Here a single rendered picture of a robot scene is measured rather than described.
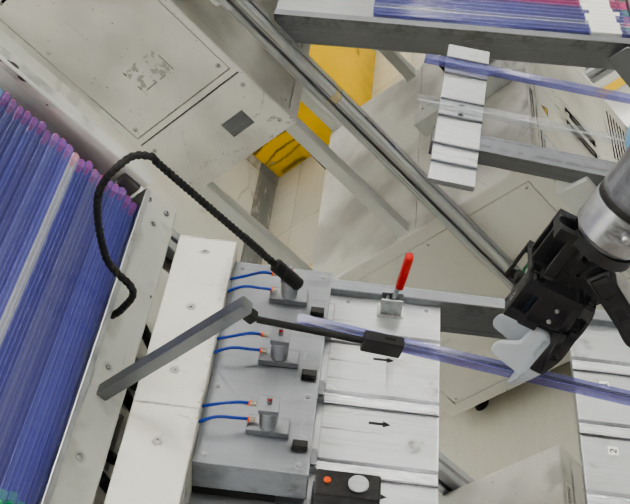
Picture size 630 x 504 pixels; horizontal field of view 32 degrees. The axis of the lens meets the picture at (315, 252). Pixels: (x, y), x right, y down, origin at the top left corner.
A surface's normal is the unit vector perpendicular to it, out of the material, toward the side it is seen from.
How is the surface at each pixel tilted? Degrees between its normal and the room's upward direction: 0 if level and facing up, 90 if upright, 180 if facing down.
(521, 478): 0
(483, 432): 0
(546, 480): 0
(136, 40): 90
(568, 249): 83
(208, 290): 46
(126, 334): 90
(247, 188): 90
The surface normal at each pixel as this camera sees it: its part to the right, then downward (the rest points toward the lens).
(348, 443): 0.07, -0.74
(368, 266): -0.09, 0.66
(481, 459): -0.67, -0.59
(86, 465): 0.74, -0.45
